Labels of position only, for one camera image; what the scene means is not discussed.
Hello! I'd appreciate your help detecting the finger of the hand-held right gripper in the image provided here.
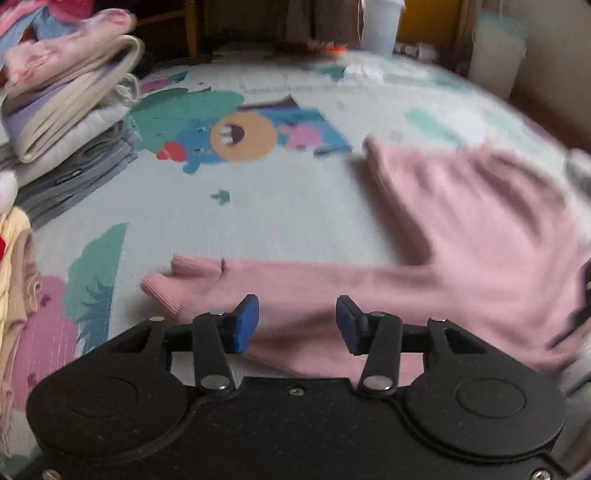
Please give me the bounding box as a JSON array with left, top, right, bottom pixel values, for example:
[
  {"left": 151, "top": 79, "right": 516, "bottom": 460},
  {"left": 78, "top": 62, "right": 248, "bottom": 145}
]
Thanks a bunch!
[{"left": 547, "top": 258, "right": 591, "bottom": 352}]

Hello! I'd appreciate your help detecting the orange cabinet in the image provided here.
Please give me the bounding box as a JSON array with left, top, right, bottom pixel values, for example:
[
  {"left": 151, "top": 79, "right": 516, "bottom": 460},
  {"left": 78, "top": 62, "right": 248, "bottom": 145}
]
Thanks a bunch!
[{"left": 397, "top": 0, "right": 462, "bottom": 47}]

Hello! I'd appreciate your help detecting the pink sweatshirt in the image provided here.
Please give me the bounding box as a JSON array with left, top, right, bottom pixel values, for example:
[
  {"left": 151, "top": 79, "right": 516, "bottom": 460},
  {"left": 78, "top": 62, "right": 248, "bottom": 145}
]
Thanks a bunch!
[{"left": 140, "top": 136, "right": 591, "bottom": 388}]

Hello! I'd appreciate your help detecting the stack of grey cream clothes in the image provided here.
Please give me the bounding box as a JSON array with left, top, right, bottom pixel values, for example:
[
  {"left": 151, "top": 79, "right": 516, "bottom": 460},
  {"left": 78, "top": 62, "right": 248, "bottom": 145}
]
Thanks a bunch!
[{"left": 0, "top": 8, "right": 146, "bottom": 229}]

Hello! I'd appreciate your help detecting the white storage bin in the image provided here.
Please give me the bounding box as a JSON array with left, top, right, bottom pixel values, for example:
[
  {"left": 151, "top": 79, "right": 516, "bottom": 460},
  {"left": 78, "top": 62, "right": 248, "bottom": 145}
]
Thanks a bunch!
[{"left": 468, "top": 11, "right": 529, "bottom": 100}]

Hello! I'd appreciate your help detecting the white crumpled cloth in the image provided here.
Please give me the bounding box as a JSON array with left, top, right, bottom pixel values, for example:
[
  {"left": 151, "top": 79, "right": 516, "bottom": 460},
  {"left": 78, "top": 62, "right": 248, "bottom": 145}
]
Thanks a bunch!
[{"left": 344, "top": 62, "right": 386, "bottom": 84}]

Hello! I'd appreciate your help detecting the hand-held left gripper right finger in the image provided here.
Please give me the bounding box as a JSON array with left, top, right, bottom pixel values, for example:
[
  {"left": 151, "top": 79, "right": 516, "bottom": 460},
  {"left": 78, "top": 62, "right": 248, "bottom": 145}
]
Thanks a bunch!
[{"left": 335, "top": 294, "right": 491, "bottom": 398}]

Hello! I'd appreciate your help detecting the grey slipper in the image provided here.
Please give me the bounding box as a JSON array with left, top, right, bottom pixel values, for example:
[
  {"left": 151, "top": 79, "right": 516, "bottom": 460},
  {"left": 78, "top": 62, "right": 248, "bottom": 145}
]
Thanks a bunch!
[{"left": 567, "top": 150, "right": 591, "bottom": 204}]

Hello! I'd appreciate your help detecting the white plastic container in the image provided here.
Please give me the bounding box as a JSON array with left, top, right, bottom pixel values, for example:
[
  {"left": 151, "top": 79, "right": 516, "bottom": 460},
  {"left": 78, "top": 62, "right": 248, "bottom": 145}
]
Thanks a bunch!
[{"left": 361, "top": 0, "right": 404, "bottom": 56}]

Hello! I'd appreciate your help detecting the wooden chair leg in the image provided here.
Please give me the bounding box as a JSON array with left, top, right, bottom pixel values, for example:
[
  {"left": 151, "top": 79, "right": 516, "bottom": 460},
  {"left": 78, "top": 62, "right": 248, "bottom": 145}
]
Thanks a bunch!
[{"left": 185, "top": 0, "right": 200, "bottom": 56}]

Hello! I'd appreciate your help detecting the stack of yellow folded clothes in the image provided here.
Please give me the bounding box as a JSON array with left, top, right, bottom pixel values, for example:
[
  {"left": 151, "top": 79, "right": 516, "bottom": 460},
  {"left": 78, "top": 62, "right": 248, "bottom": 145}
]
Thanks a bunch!
[{"left": 0, "top": 171, "right": 44, "bottom": 446}]

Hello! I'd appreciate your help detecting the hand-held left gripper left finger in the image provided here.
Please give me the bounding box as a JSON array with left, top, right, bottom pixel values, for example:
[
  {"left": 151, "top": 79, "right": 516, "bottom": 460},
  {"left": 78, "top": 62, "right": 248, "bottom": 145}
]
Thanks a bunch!
[{"left": 108, "top": 294, "right": 260, "bottom": 396}]

